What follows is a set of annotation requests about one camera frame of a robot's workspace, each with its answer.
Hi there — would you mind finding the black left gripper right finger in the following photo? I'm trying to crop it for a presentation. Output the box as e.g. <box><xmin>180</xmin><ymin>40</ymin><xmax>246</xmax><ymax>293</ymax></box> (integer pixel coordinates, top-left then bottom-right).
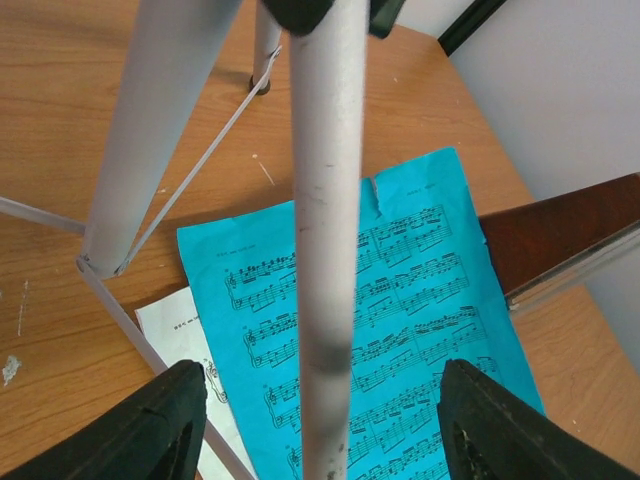
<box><xmin>437</xmin><ymin>359</ymin><xmax>639</xmax><ymax>479</ymax></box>

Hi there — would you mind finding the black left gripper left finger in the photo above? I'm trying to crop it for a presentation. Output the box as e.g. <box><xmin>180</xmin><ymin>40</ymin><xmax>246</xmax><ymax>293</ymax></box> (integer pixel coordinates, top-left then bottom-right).
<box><xmin>1</xmin><ymin>360</ymin><xmax>207</xmax><ymax>479</ymax></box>

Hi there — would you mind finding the white music sheet paper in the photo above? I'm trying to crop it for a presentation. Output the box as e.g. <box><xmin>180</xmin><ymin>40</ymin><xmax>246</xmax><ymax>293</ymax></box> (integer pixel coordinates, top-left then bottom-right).
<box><xmin>135</xmin><ymin>287</ymin><xmax>255</xmax><ymax>473</ymax></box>

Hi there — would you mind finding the blue music sheet folder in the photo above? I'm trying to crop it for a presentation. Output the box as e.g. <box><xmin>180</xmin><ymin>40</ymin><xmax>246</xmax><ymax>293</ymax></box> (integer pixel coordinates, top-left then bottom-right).
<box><xmin>177</xmin><ymin>148</ymin><xmax>542</xmax><ymax>479</ymax></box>

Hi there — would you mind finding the brown wooden metronome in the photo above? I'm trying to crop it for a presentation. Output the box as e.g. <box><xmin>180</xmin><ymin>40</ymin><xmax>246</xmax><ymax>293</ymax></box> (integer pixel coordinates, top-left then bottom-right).
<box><xmin>479</xmin><ymin>173</ymin><xmax>639</xmax><ymax>296</ymax></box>

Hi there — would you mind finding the clear plastic metronome cover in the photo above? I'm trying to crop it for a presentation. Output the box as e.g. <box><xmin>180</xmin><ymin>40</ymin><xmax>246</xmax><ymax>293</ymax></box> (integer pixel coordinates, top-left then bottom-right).
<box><xmin>505</xmin><ymin>221</ymin><xmax>639</xmax><ymax>313</ymax></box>

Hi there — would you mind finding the white tripod music stand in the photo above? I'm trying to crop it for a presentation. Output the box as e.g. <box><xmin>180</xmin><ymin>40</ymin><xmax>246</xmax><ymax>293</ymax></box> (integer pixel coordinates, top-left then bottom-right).
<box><xmin>1</xmin><ymin>1</ymin><xmax>402</xmax><ymax>479</ymax></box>

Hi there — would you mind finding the black enclosure frame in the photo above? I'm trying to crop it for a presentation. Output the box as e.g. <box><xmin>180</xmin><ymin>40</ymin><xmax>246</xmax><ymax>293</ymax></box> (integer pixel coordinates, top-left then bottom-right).
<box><xmin>438</xmin><ymin>0</ymin><xmax>506</xmax><ymax>57</ymax></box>

